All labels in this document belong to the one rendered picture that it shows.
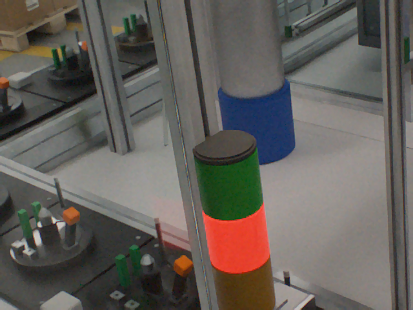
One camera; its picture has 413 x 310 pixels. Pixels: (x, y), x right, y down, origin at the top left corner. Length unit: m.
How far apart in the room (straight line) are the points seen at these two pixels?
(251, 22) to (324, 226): 0.43
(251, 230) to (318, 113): 1.31
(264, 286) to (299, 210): 0.90
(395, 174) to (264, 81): 0.67
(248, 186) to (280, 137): 1.11
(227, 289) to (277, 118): 1.06
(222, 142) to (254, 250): 0.09
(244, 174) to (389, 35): 0.41
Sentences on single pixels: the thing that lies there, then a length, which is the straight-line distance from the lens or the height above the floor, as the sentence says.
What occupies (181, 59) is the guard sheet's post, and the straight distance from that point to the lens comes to 0.59.
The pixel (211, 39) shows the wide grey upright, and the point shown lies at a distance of 2.01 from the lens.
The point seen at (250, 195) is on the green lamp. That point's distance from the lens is 0.62.
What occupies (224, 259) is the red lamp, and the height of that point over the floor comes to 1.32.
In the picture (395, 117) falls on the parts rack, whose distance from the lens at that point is 1.01.
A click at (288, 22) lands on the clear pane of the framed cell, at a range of 1.98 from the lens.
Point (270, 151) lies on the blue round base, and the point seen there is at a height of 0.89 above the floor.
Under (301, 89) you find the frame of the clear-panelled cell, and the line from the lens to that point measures 2.01.
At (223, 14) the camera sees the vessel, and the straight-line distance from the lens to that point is 1.62.
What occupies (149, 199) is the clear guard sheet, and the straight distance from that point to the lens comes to 0.62.
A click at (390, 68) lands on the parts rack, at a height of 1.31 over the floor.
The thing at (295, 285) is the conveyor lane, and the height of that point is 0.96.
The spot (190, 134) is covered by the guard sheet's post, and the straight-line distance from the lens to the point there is 0.62.
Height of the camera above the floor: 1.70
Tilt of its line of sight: 28 degrees down
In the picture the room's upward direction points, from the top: 9 degrees counter-clockwise
